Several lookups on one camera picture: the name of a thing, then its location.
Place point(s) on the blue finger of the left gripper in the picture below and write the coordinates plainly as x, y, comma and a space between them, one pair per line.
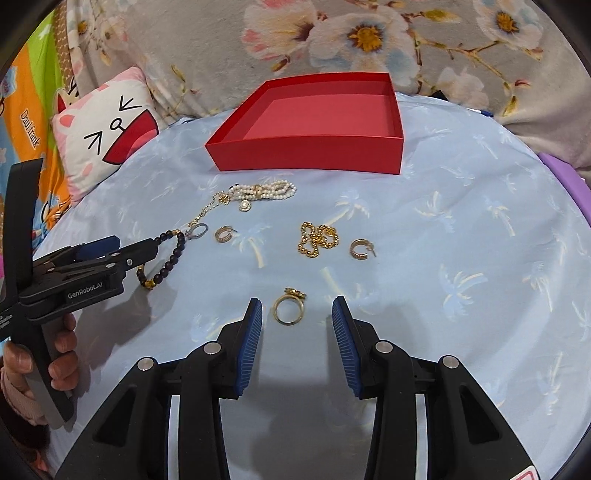
118, 261
80, 253

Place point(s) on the purple foam block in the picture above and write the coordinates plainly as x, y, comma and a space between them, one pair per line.
571, 181

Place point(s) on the blue white pen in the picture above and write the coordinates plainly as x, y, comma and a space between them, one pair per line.
485, 113

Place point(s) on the red cardboard box tray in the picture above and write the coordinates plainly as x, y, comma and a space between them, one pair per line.
346, 121

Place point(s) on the left hand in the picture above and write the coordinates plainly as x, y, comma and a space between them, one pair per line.
53, 373

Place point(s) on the gold hoop earring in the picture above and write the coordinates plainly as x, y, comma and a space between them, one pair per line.
361, 249
224, 234

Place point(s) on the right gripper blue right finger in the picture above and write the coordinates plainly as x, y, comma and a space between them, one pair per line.
377, 369

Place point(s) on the colourful cartoon bedsheet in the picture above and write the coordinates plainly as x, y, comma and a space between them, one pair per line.
29, 100

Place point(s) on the grey floral blanket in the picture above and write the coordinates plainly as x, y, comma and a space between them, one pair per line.
203, 57

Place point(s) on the light blue palm sheet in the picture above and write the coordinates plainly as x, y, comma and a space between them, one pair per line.
481, 253

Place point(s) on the cat face cushion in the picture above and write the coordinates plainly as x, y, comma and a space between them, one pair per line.
100, 131

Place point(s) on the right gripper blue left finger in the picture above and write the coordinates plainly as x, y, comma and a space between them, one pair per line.
215, 371

